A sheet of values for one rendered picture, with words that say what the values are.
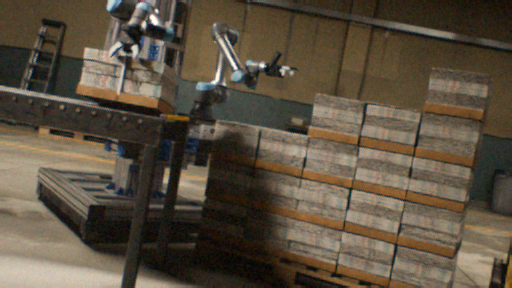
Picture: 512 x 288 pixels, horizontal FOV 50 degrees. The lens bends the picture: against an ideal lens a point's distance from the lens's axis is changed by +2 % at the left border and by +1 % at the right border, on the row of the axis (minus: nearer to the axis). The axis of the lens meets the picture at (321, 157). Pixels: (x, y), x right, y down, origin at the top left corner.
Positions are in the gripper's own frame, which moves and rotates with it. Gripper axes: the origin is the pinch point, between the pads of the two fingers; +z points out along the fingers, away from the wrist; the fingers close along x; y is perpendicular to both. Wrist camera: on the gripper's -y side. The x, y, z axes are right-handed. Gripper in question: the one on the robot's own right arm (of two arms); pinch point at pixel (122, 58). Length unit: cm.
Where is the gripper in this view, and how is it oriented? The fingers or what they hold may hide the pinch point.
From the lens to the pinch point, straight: 268.7
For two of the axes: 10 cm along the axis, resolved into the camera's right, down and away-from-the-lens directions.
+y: -1.0, 5.1, 8.6
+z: -1.3, 8.5, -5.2
